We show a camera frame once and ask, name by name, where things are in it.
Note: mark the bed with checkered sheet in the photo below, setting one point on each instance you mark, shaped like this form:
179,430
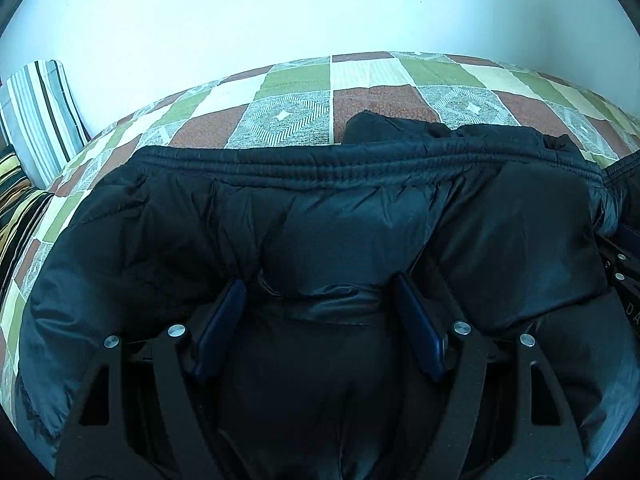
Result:
285,115

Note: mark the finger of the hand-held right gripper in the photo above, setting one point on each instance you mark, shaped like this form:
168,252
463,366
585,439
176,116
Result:
620,260

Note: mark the yellow black striped pillow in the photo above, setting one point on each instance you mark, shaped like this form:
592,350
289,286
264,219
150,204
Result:
20,210

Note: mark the grey striped headboard cushion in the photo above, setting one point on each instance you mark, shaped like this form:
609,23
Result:
42,115

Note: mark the black puffer jacket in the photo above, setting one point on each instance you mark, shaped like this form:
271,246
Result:
320,220

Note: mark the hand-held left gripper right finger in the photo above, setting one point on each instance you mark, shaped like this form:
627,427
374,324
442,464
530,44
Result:
417,330

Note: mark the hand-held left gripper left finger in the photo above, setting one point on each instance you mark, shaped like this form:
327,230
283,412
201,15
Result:
220,330

